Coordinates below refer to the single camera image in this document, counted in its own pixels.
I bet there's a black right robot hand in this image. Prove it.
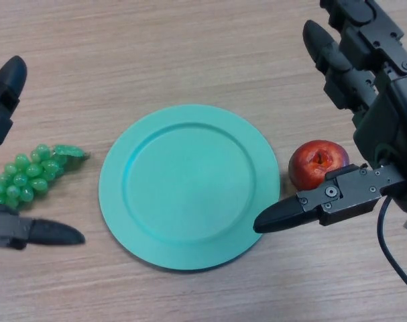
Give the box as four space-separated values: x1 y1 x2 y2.
252 0 407 269

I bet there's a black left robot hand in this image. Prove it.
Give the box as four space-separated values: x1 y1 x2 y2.
0 15 86 250

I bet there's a green grapes bunch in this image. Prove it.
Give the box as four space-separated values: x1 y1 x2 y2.
0 143 91 211

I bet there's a teal round plate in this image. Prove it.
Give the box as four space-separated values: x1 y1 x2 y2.
98 104 282 272

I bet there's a red apple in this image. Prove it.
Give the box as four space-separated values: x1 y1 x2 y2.
288 140 351 193

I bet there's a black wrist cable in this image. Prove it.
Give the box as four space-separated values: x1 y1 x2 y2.
376 197 407 291

